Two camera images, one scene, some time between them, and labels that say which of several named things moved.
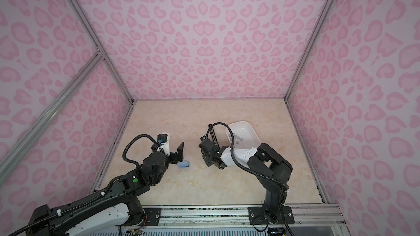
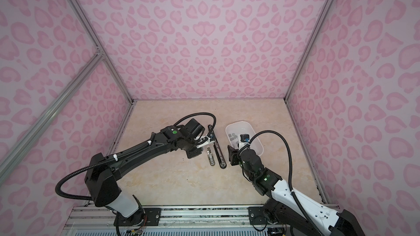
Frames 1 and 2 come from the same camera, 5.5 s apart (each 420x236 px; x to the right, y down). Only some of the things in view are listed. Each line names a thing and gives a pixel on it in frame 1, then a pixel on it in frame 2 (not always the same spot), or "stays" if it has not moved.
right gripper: x=204 y=158 -> x=233 y=155
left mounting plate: x=152 y=216 stays
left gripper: x=175 y=159 -> x=194 y=154
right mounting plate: x=257 y=214 stays
